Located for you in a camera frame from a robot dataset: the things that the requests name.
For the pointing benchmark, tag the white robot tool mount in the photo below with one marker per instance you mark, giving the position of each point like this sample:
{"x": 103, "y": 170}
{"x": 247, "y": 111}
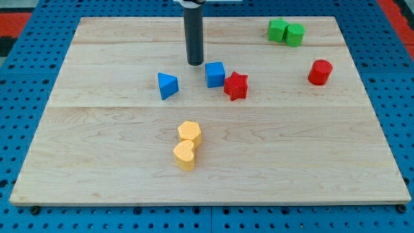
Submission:
{"x": 198, "y": 3}

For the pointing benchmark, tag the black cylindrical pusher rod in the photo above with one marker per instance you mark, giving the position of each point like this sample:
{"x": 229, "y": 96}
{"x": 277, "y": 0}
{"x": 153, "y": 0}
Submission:
{"x": 193, "y": 29}

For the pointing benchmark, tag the blue cube block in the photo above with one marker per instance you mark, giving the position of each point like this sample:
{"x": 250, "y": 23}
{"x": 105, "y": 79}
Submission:
{"x": 214, "y": 74}

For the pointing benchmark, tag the blue triangular prism block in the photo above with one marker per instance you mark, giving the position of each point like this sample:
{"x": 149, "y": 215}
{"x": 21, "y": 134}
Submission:
{"x": 168, "y": 85}

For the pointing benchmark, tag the red star block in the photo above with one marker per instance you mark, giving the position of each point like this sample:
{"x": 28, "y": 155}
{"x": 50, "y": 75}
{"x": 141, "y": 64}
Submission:
{"x": 236, "y": 86}

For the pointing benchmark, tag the green star block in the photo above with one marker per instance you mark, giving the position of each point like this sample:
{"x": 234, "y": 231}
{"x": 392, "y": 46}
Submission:
{"x": 277, "y": 29}

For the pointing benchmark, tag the green cylinder block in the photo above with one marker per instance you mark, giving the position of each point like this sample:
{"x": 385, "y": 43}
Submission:
{"x": 294, "y": 35}

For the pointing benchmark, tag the yellow hexagon block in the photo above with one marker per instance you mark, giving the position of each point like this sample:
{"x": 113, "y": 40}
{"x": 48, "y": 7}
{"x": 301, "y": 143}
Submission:
{"x": 190, "y": 130}

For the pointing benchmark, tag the light wooden board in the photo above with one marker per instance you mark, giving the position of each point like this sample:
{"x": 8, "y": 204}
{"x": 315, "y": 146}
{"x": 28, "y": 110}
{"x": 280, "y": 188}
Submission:
{"x": 106, "y": 137}

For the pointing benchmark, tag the yellow heart block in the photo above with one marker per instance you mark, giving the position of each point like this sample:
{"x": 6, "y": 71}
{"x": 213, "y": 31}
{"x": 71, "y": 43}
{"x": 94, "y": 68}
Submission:
{"x": 184, "y": 153}

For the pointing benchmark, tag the red cylinder block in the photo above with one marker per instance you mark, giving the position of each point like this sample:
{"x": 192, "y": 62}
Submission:
{"x": 320, "y": 72}

